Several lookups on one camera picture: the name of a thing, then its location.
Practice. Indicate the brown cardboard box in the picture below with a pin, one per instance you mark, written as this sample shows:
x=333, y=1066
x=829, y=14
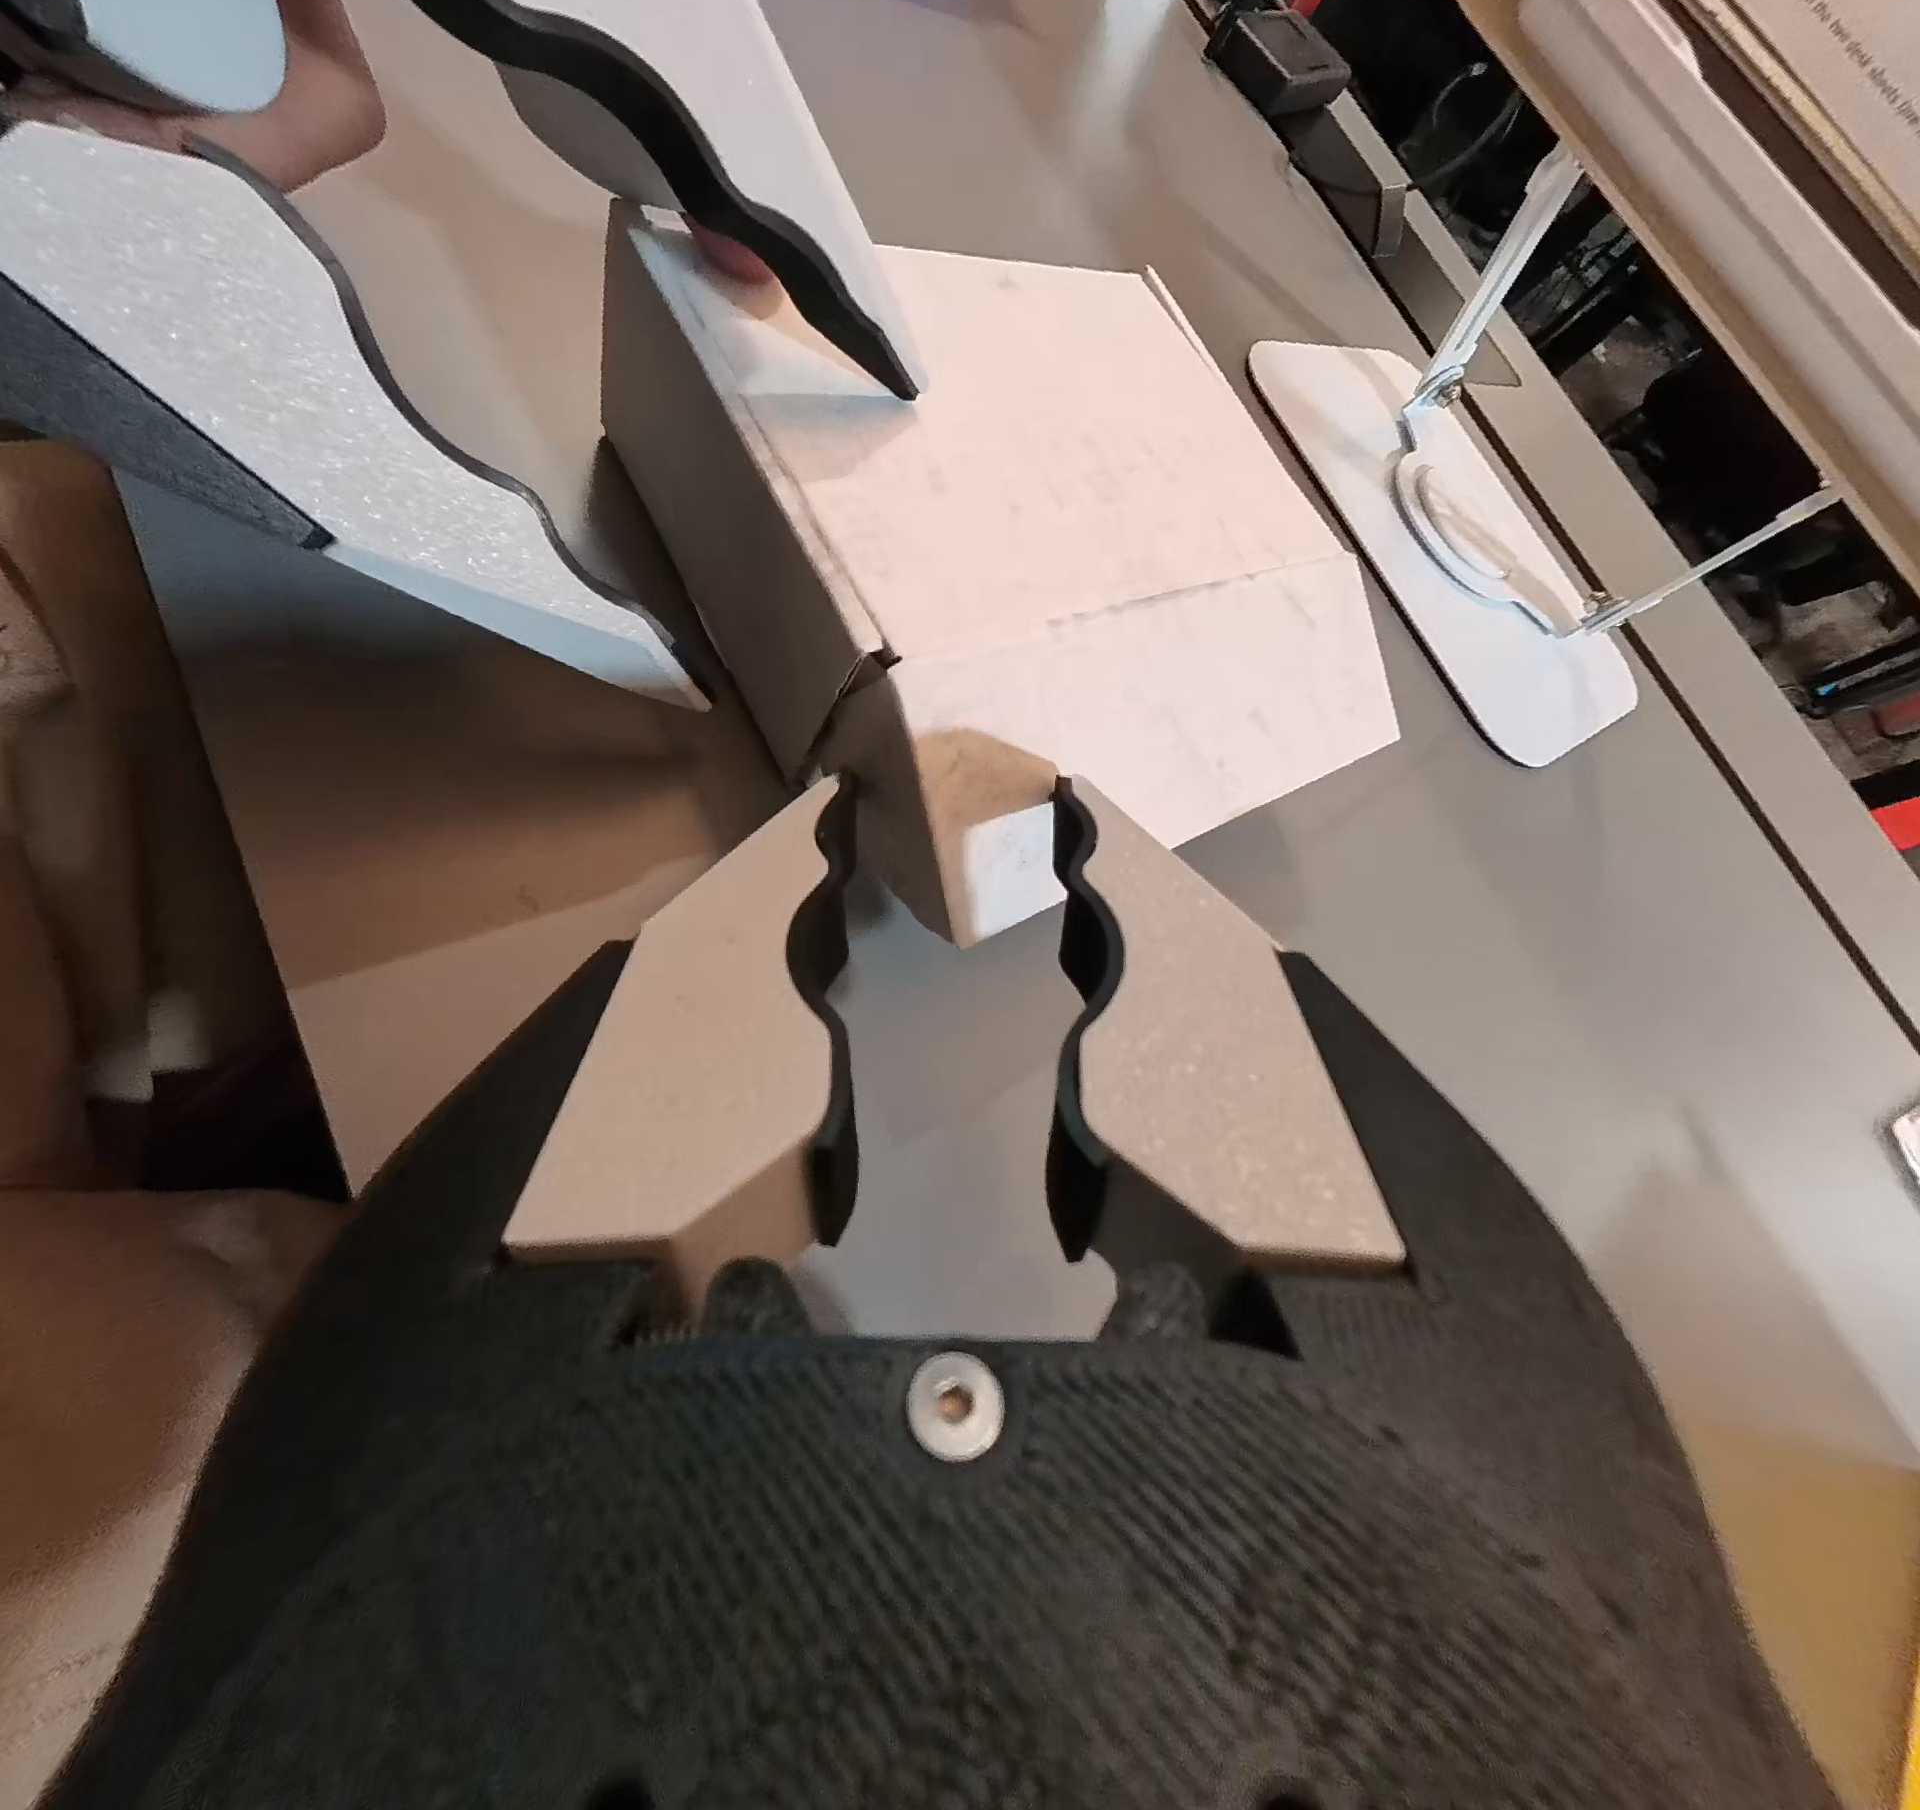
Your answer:
x=90, y=790

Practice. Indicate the white display stand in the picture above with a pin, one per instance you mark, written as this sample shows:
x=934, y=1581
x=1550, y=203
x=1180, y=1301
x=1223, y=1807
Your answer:
x=1530, y=685

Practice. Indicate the grey desk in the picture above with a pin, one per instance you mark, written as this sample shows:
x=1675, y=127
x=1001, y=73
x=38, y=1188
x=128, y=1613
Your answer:
x=1500, y=1016

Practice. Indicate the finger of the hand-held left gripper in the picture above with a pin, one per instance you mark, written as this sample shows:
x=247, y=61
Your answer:
x=225, y=341
x=720, y=86

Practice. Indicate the person's left hand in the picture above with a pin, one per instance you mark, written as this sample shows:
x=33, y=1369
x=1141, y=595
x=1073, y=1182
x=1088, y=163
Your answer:
x=323, y=69

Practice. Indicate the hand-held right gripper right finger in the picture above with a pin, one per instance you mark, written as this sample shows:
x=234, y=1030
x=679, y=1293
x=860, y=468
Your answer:
x=1231, y=1091

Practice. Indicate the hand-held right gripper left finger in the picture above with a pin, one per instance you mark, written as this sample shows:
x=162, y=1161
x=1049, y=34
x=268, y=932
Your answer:
x=676, y=1091

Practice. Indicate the black power adapter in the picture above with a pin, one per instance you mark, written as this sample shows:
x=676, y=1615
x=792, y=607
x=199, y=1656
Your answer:
x=1275, y=64

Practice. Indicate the white cardboard box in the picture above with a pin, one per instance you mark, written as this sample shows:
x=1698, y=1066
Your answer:
x=1081, y=491

